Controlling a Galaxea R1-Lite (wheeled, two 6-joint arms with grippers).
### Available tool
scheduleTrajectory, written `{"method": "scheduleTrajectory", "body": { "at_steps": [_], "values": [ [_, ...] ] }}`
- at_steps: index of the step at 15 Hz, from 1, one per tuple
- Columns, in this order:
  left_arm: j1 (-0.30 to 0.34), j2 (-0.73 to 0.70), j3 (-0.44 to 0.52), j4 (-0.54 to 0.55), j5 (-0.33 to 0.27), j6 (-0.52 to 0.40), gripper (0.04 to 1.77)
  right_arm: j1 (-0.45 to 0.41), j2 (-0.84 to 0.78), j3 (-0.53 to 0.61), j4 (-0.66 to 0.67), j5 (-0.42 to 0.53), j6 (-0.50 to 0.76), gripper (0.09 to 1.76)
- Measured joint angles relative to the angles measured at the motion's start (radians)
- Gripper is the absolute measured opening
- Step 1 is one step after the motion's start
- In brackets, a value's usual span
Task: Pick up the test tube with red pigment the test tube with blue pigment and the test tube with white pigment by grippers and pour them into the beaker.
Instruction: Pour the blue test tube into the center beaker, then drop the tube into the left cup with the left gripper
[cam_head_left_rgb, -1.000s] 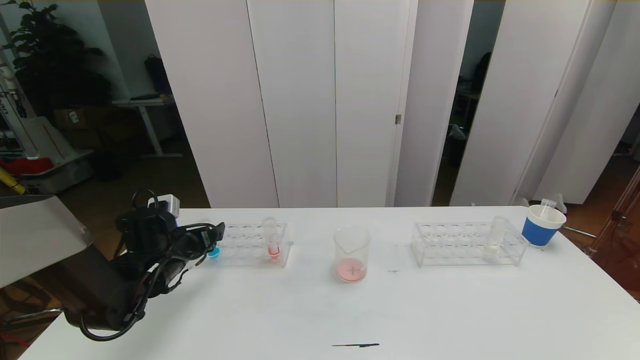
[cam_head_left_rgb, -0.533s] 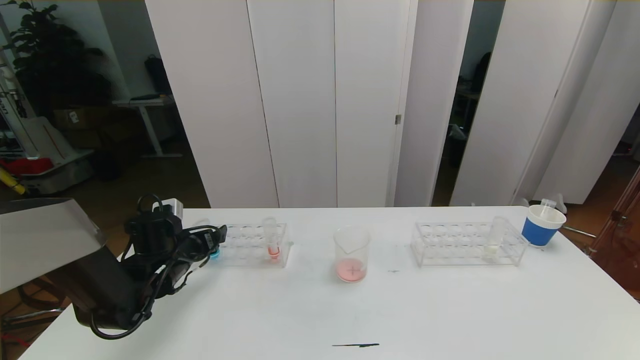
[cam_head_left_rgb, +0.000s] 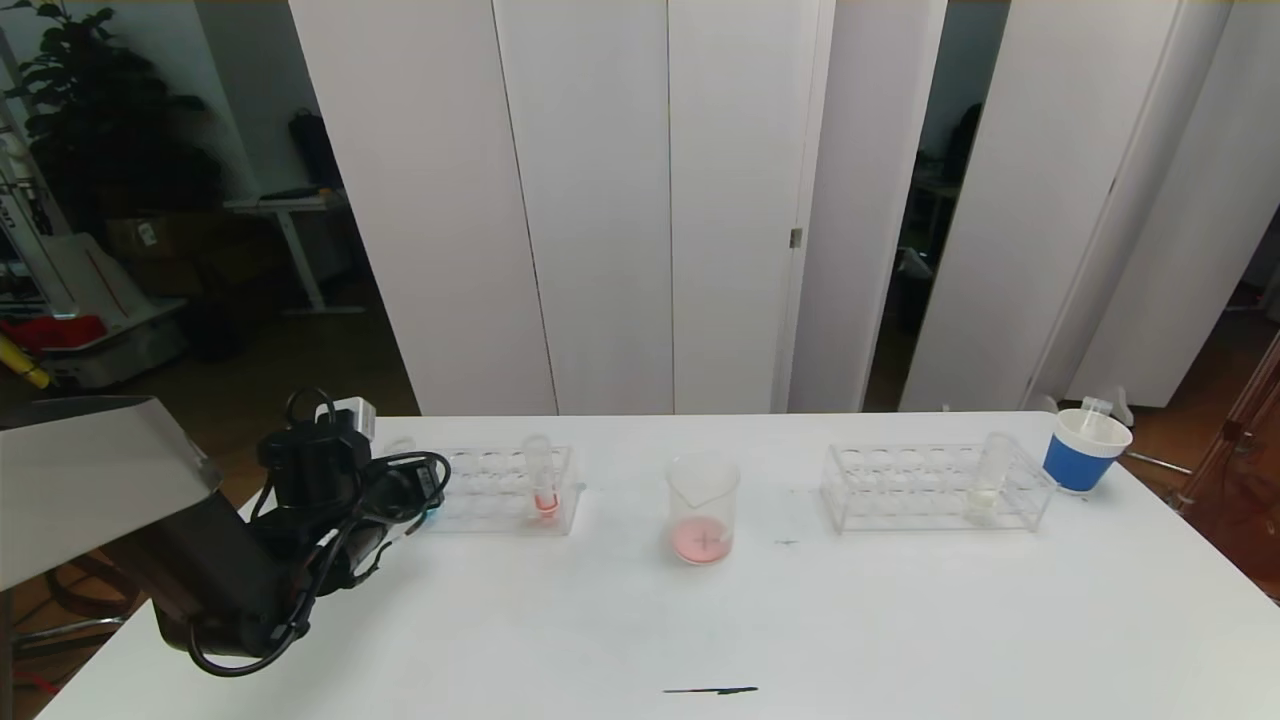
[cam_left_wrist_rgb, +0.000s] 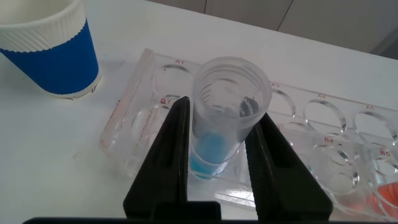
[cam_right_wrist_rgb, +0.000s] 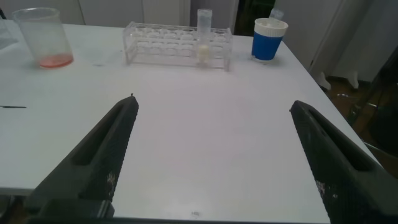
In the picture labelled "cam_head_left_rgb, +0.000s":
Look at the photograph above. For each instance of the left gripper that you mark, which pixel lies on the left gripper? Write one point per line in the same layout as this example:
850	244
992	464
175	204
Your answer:
436	484

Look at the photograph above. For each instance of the blue pigment test tube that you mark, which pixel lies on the blue pigment test tube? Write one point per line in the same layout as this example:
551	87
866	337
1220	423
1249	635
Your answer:
432	514

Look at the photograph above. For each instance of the red pigment test tube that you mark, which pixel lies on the red pigment test tube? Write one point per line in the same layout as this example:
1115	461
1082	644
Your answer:
1092	410
545	502

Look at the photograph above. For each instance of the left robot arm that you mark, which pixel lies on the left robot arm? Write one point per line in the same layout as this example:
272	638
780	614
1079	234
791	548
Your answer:
90	480

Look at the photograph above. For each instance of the clear acrylic tube rack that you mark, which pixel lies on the clear acrylic tube rack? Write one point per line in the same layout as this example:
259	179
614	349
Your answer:
920	512
500	505

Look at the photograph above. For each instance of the clear glass beaker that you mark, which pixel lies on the clear glass beaker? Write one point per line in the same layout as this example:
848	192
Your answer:
705	535

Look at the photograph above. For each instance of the yellow pigment test tube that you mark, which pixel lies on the yellow pigment test tube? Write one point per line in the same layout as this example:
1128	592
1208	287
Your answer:
984	502

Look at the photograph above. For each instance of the white standing desk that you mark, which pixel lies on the white standing desk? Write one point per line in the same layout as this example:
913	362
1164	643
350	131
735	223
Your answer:
288	205

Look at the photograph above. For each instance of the white folding partition screen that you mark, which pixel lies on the white folding partition screen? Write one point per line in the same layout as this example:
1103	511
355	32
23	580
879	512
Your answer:
1050	200
600	200

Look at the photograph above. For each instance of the grey crate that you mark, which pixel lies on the grey crate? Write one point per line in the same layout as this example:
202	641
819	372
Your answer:
118	350

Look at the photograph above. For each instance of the black bag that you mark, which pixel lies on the black bag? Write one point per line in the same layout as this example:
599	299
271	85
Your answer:
316	148

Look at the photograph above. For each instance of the brown cardboard box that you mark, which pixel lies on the brown cardboard box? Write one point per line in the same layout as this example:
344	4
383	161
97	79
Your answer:
163	238

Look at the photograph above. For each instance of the metal floor leg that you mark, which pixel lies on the metal floor leg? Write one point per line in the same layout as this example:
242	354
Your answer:
70	636

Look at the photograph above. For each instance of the white board with red line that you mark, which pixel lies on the white board with red line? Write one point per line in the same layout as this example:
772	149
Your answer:
83	278

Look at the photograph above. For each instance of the red box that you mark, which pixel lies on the red box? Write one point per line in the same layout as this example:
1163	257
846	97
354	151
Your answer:
48	331

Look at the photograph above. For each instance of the yellow tool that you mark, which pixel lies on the yellow tool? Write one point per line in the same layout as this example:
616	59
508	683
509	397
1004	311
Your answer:
25	363

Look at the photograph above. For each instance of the dark green potted plant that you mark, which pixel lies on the dark green potted plant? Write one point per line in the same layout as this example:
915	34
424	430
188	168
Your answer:
100	130

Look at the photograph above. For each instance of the blue white paper cup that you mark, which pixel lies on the blue white paper cup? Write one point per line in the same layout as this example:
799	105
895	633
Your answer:
1080	464

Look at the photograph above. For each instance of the white floor object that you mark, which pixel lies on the white floor object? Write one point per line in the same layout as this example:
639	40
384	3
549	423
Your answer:
1122	408

